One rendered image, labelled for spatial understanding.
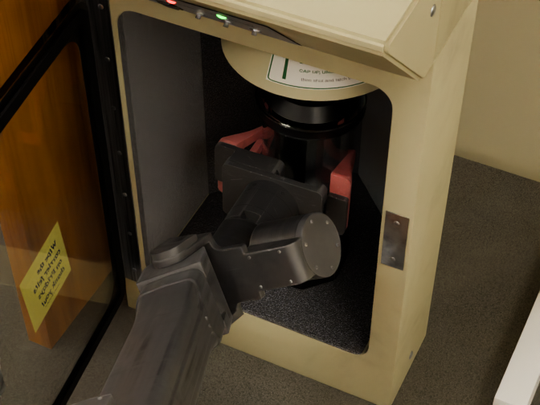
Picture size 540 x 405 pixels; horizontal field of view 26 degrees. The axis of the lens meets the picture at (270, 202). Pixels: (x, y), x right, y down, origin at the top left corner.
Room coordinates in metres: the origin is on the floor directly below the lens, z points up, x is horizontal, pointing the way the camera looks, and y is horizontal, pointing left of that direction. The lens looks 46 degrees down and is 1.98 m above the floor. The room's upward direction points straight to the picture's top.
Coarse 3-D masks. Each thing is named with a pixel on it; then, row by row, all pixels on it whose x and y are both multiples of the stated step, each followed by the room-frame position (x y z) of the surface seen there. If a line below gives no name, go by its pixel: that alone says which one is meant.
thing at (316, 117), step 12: (264, 96) 0.85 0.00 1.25; (276, 96) 0.84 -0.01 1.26; (276, 108) 0.83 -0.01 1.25; (288, 108) 0.82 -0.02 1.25; (300, 108) 0.82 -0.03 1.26; (312, 108) 0.82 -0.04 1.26; (324, 108) 0.82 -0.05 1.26; (336, 108) 0.82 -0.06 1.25; (348, 108) 0.83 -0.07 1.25; (300, 120) 0.81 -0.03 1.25; (312, 120) 0.81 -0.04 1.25; (324, 120) 0.81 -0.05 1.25
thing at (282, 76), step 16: (224, 48) 0.83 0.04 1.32; (240, 48) 0.81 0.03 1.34; (240, 64) 0.80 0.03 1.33; (256, 64) 0.79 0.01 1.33; (272, 64) 0.78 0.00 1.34; (288, 64) 0.78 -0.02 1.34; (304, 64) 0.77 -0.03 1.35; (256, 80) 0.78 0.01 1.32; (272, 80) 0.78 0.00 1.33; (288, 80) 0.77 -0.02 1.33; (304, 80) 0.77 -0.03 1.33; (320, 80) 0.77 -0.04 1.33; (336, 80) 0.77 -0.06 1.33; (352, 80) 0.77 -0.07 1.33; (288, 96) 0.77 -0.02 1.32; (304, 96) 0.76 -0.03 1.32; (320, 96) 0.76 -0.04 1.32; (336, 96) 0.76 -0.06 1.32; (352, 96) 0.77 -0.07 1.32
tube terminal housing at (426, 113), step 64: (128, 0) 0.82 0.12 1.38; (448, 0) 0.71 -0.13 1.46; (320, 64) 0.74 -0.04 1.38; (448, 64) 0.74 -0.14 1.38; (128, 128) 0.83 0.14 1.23; (448, 128) 0.77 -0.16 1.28; (384, 192) 0.71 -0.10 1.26; (256, 320) 0.77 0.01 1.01; (384, 320) 0.71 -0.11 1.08; (384, 384) 0.70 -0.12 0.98
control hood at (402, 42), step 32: (192, 0) 0.66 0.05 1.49; (224, 0) 0.65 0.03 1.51; (256, 0) 0.64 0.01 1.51; (288, 0) 0.64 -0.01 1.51; (320, 0) 0.64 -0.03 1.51; (352, 0) 0.64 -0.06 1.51; (384, 0) 0.64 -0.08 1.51; (416, 0) 0.65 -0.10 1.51; (288, 32) 0.65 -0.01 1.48; (320, 32) 0.62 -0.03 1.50; (352, 32) 0.61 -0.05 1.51; (384, 32) 0.61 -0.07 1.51; (416, 32) 0.65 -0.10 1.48; (384, 64) 0.64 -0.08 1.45; (416, 64) 0.66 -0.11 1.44
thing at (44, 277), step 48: (0, 96) 0.68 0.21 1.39; (48, 96) 0.74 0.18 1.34; (0, 144) 0.67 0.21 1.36; (48, 144) 0.73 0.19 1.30; (0, 192) 0.65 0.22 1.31; (48, 192) 0.72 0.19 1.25; (96, 192) 0.79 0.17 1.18; (0, 240) 0.64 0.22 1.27; (48, 240) 0.70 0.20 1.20; (96, 240) 0.78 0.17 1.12; (0, 288) 0.63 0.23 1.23; (48, 288) 0.69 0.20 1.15; (96, 288) 0.76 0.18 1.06; (0, 336) 0.61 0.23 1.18; (48, 336) 0.67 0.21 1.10; (48, 384) 0.66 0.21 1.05
